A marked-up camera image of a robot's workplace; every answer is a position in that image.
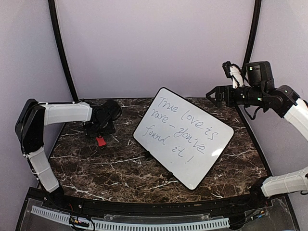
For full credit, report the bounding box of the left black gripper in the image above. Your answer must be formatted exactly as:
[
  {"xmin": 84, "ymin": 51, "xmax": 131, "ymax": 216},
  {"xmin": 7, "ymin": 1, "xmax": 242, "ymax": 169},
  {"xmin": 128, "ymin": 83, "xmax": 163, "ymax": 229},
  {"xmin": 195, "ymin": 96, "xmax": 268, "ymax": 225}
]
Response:
[{"xmin": 83, "ymin": 118, "xmax": 116, "ymax": 140}]

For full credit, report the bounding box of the white whiteboard black frame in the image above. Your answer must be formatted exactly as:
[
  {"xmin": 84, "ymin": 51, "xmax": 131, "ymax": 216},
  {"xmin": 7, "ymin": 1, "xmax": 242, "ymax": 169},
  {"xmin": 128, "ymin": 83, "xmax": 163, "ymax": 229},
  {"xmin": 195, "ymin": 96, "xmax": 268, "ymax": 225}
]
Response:
[{"xmin": 133, "ymin": 88, "xmax": 234, "ymax": 190}]

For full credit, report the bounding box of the left black frame post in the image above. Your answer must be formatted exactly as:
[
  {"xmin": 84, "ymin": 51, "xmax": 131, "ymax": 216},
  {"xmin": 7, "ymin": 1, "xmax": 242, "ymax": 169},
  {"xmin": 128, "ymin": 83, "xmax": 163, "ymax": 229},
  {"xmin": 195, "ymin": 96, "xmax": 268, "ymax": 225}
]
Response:
[{"xmin": 48, "ymin": 0, "xmax": 78, "ymax": 102}]

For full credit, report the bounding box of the black frame post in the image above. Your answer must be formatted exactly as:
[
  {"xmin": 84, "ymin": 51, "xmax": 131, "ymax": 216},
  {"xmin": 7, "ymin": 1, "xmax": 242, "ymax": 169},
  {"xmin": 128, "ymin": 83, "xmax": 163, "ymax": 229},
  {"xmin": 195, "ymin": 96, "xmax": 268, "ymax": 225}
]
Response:
[
  {"xmin": 242, "ymin": 0, "xmax": 262, "ymax": 76},
  {"xmin": 48, "ymin": 0, "xmax": 78, "ymax": 102}
]

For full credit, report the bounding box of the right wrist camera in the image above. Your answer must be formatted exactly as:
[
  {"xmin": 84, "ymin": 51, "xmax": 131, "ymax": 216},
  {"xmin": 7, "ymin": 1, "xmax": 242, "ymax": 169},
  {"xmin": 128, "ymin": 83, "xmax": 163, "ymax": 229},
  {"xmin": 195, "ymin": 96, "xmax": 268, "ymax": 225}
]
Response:
[{"xmin": 222, "ymin": 61, "xmax": 244, "ymax": 89}]

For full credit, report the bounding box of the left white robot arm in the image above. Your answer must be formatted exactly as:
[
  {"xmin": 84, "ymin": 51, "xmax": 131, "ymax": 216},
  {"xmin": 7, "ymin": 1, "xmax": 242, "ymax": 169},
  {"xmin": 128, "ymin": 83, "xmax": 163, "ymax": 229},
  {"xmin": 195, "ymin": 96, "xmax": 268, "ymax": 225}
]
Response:
[{"xmin": 15, "ymin": 99, "xmax": 122, "ymax": 210}]

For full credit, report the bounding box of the right black frame post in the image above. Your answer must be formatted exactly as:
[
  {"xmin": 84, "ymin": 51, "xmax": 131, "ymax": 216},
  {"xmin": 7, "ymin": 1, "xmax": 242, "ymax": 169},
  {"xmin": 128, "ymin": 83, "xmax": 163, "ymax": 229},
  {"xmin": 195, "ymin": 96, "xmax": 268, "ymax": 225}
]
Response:
[{"xmin": 242, "ymin": 0, "xmax": 262, "ymax": 76}]

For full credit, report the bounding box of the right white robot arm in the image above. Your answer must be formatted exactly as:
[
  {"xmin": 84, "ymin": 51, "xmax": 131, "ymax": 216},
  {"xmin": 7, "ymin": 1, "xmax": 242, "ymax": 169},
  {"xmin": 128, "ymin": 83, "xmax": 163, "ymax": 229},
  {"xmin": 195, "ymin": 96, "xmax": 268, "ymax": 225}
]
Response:
[{"xmin": 206, "ymin": 61, "xmax": 308, "ymax": 209}]

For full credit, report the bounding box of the grey slotted cable duct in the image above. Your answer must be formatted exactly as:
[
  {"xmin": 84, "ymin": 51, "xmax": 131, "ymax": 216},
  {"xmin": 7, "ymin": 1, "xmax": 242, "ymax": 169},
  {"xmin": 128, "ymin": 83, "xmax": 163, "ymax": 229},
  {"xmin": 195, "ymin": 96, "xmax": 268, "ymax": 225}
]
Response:
[{"xmin": 30, "ymin": 206, "xmax": 230, "ymax": 231}]

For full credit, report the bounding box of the red whiteboard eraser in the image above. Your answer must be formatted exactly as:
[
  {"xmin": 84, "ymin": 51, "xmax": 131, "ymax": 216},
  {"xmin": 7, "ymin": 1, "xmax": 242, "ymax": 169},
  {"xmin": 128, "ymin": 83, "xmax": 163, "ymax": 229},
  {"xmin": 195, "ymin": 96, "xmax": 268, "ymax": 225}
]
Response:
[{"xmin": 96, "ymin": 136, "xmax": 106, "ymax": 147}]

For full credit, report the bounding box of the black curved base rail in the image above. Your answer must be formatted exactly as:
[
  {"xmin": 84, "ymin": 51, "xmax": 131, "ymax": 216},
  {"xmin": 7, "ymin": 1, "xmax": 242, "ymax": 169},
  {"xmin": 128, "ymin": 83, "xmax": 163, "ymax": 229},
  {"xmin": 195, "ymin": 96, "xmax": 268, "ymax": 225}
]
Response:
[{"xmin": 43, "ymin": 187, "xmax": 287, "ymax": 219}]

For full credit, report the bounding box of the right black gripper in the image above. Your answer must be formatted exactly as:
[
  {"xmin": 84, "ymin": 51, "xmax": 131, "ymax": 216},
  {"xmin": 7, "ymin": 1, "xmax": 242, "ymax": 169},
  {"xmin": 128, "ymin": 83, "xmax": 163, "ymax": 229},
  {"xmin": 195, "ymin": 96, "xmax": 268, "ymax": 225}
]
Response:
[{"xmin": 206, "ymin": 84, "xmax": 266, "ymax": 107}]

